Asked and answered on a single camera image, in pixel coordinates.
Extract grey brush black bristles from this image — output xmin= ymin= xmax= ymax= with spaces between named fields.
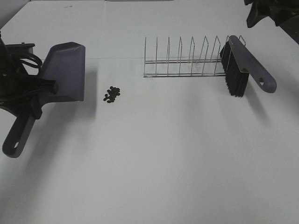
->
xmin=220 ymin=35 xmax=277 ymax=97

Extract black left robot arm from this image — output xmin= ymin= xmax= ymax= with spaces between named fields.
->
xmin=0 ymin=40 xmax=58 ymax=119

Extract grey plastic dustpan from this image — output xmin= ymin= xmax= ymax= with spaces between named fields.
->
xmin=2 ymin=42 xmax=85 ymax=158

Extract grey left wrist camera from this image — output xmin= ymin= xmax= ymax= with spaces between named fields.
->
xmin=5 ymin=42 xmax=35 ymax=58

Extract metal wire dish rack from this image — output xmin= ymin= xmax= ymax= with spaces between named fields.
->
xmin=142 ymin=35 xmax=246 ymax=79

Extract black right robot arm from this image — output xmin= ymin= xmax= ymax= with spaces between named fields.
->
xmin=272 ymin=0 xmax=299 ymax=26

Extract pile of coffee beans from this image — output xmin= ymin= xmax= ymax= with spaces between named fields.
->
xmin=103 ymin=86 xmax=121 ymax=103

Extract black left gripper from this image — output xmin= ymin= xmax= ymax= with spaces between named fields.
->
xmin=0 ymin=67 xmax=58 ymax=120

